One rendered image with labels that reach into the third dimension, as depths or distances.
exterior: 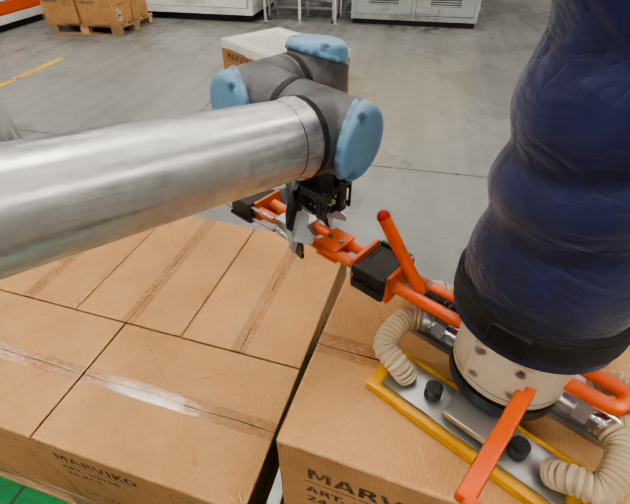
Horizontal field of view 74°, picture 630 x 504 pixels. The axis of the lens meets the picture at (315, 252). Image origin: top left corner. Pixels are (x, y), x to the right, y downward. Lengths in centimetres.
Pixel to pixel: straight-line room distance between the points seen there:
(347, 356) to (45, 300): 119
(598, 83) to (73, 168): 40
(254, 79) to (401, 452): 57
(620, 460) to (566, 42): 52
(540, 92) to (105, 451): 118
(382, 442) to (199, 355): 76
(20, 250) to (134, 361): 110
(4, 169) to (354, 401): 60
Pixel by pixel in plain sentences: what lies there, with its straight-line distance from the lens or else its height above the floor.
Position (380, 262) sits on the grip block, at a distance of 77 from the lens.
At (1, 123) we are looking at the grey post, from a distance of 418.
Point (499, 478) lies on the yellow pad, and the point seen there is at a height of 97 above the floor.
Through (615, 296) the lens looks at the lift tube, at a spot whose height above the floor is 129.
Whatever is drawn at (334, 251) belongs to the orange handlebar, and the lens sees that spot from 79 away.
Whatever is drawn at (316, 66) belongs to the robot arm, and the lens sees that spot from 63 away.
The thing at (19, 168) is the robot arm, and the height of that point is 147.
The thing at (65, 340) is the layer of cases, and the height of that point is 54.
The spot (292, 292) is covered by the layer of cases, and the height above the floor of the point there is 54.
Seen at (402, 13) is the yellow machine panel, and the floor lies 18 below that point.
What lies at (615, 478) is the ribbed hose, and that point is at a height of 104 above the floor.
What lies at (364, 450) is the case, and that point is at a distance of 72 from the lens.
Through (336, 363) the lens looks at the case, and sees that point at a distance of 80.
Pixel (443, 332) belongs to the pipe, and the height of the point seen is 103.
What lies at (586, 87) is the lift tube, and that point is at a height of 148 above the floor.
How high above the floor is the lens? 160
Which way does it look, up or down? 40 degrees down
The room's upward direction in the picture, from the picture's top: straight up
